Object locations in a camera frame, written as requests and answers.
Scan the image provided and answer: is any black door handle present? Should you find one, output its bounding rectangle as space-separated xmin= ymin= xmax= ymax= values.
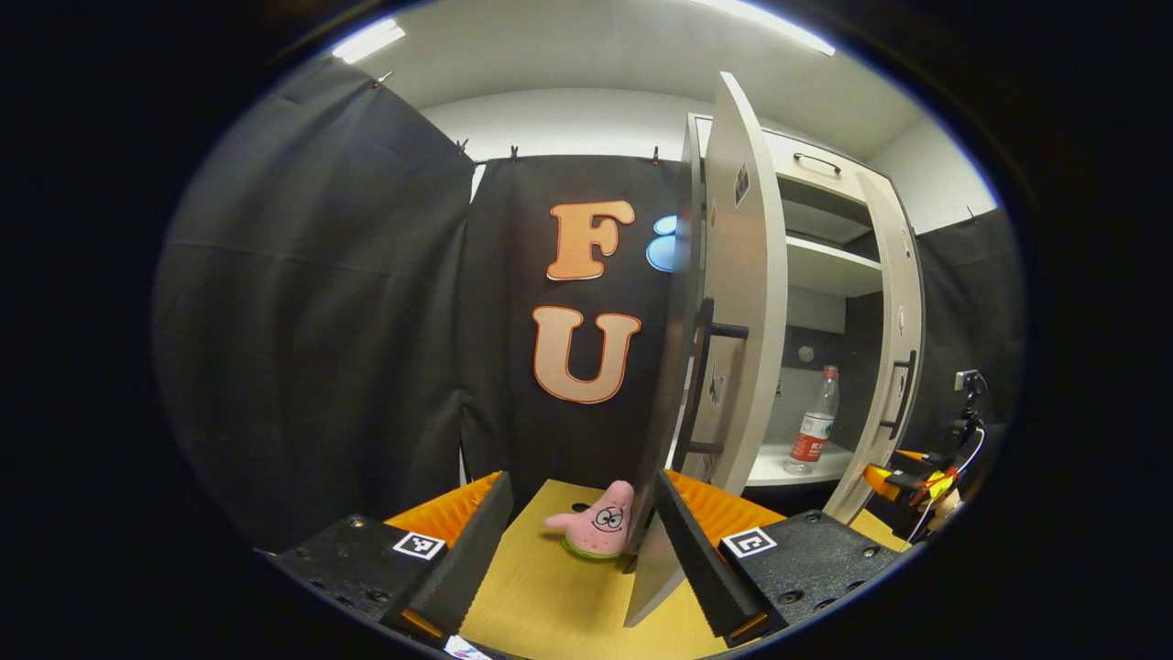
xmin=674 ymin=298 xmax=750 ymax=470
xmin=880 ymin=351 xmax=917 ymax=439

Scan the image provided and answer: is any white cabinet shelf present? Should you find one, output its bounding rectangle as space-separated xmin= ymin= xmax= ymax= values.
xmin=747 ymin=440 xmax=858 ymax=487
xmin=785 ymin=234 xmax=883 ymax=299

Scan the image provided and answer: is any white cabinet flap panel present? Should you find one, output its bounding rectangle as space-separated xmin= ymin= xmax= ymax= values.
xmin=696 ymin=117 xmax=872 ymax=207

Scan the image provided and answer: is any clear plastic bottle red label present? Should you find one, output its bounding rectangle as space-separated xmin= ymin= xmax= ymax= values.
xmin=785 ymin=365 xmax=841 ymax=476

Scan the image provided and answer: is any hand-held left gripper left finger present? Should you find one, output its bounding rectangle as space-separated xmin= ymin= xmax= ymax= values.
xmin=273 ymin=471 xmax=515 ymax=648

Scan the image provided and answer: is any ceiling light strip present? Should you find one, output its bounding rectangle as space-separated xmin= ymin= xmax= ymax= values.
xmin=332 ymin=18 xmax=407 ymax=65

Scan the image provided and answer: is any white and grey cabinet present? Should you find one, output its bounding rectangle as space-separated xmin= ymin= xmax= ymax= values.
xmin=683 ymin=110 xmax=926 ymax=528

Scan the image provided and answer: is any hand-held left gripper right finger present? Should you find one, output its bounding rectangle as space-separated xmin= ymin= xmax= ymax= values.
xmin=652 ymin=468 xmax=904 ymax=649

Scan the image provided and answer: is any black camera stand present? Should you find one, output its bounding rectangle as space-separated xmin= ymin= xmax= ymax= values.
xmin=948 ymin=367 xmax=991 ymax=450

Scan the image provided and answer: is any white cable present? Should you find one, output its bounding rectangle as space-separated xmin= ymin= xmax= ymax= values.
xmin=912 ymin=423 xmax=989 ymax=544

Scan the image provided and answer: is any pink starfish plush toy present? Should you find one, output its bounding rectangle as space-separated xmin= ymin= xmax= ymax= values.
xmin=543 ymin=479 xmax=636 ymax=560

